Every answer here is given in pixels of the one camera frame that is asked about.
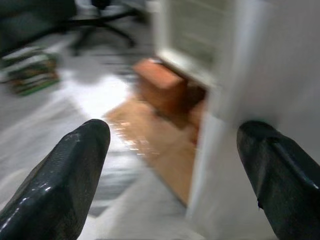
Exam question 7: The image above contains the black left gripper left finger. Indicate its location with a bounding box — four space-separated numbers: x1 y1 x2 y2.
0 118 111 240

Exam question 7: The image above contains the red brick stack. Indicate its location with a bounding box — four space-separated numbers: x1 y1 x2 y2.
132 57 208 117

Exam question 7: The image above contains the dark leather sofa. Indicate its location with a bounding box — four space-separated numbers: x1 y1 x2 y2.
0 0 78 56

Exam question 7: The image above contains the green black Long Jack box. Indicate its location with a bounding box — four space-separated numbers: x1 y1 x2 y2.
0 46 61 98

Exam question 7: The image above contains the cardboard sheet with red print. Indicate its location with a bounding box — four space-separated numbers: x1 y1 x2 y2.
104 96 210 207

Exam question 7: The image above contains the white fridge door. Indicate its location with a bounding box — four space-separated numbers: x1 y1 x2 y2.
186 0 320 240

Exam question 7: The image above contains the black office chair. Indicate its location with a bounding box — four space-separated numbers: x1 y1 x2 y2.
66 0 142 57

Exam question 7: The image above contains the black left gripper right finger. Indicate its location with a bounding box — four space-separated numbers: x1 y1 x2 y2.
236 120 320 240

